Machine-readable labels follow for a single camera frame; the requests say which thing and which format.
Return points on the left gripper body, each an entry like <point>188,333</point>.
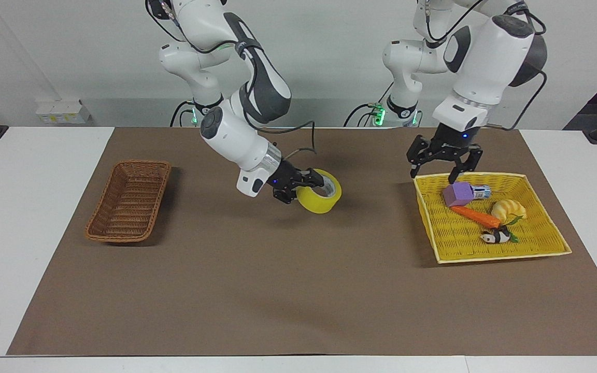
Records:
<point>454,140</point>

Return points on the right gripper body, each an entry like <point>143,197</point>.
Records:
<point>282,177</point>

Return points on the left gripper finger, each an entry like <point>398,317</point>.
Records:
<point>467,163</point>
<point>419,154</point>

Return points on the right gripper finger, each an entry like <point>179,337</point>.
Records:
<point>284,197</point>
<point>310,179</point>

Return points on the yellow tape roll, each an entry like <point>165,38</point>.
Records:
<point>320,203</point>

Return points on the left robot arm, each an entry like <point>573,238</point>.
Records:
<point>485,62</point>

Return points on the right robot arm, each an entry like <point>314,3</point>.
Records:
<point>228,135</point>

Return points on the yellow woven basket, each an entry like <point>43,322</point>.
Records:
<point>485,243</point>

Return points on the brown wicker basket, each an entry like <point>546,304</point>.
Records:
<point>127,204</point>

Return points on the small white blue bottle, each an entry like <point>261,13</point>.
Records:
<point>482,192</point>

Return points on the purple block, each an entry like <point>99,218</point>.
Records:
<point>457,195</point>

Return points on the orange toy carrot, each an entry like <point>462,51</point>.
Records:
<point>477,215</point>

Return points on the yellow toy croissant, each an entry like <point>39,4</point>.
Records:
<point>508,209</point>

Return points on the black white toy figure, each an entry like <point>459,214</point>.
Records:
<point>495,237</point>

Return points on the white power strip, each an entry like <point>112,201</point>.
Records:
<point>62,113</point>

